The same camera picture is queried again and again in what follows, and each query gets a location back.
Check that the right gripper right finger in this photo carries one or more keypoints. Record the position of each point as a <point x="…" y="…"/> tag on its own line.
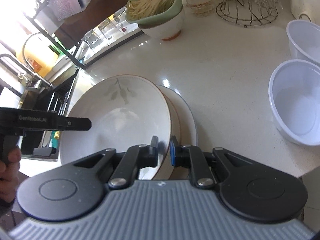
<point x="196" y="161"/>

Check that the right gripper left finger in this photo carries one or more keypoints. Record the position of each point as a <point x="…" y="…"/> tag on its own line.
<point x="134" y="159"/>

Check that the pink flower white plate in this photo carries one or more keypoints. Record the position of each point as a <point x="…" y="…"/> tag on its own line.
<point x="183" y="128"/>

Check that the large leaf pattern plate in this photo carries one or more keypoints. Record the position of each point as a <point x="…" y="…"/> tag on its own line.
<point x="125" y="110"/>

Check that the white plastic bowl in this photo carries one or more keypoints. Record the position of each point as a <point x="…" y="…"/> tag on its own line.
<point x="293" y="93"/>
<point x="304" y="40"/>

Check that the chrome kitchen faucet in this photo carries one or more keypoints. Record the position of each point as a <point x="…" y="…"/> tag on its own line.
<point x="22" y="69"/>

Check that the yellow cleaning cloth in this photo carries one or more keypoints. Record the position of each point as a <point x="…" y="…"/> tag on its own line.
<point x="57" y="135"/>

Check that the black sink drain rack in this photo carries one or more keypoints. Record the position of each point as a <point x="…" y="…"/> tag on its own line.
<point x="57" y="99"/>

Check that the orange juice bottle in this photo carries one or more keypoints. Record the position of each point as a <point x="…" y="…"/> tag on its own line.
<point x="42" y="60"/>

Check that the left upside-down glass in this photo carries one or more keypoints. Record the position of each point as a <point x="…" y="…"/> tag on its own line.
<point x="92" y="39"/>

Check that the white drip tray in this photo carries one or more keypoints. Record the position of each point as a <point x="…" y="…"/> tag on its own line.
<point x="106" y="47"/>

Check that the white ceramic bowl red base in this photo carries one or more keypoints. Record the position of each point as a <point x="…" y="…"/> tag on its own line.
<point x="166" y="31"/>

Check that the dark dish drying rack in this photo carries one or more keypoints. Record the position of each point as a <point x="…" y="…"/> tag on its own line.
<point x="65" y="22"/>

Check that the middle upside-down glass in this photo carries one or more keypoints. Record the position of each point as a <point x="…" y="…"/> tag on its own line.
<point x="108" y="29"/>

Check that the right upside-down glass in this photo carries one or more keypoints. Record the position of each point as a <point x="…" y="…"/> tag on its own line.
<point x="120" y="19"/>

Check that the green colander basket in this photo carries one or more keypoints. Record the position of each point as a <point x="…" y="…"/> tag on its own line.
<point x="160" y="18"/>

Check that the wire glass holder rack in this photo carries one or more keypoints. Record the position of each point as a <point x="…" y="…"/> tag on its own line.
<point x="245" y="13"/>

